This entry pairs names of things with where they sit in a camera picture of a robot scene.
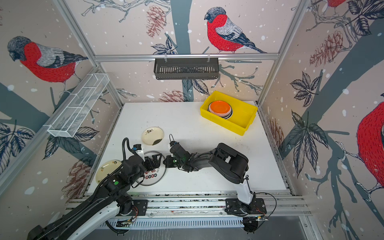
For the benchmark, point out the cream small floral plate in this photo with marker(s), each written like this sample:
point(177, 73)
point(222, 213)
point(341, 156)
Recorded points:
point(152, 136)

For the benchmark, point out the black hanging wall basket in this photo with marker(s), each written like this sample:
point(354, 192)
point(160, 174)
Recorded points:
point(187, 69)

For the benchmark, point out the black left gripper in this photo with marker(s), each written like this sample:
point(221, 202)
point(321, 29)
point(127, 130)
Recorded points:
point(157, 163)

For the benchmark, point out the orange plastic plate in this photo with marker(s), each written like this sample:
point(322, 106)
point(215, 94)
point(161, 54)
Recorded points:
point(220, 108)

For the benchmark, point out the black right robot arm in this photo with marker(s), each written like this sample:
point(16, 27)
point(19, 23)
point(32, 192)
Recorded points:
point(230, 163)

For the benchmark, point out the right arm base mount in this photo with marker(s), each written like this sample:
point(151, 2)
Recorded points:
point(237, 208)

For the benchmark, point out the white plate red characters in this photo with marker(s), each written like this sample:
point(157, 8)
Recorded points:
point(153, 177)

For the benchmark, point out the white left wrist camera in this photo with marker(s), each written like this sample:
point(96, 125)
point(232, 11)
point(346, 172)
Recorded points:
point(138, 149)

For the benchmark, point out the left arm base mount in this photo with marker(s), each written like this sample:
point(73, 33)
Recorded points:
point(130, 207)

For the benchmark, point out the yellow plastic bin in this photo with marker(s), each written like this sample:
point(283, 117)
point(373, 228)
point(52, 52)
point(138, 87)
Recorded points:
point(242, 117)

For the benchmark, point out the cream yellow plate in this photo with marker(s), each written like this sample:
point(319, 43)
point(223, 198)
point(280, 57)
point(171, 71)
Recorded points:
point(106, 169)

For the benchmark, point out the white plate green cloud outline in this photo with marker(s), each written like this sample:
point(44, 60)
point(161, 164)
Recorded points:
point(229, 114)

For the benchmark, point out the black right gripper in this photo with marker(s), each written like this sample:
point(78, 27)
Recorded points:
point(169, 163)

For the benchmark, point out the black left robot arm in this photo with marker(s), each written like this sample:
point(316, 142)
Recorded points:
point(109, 199)

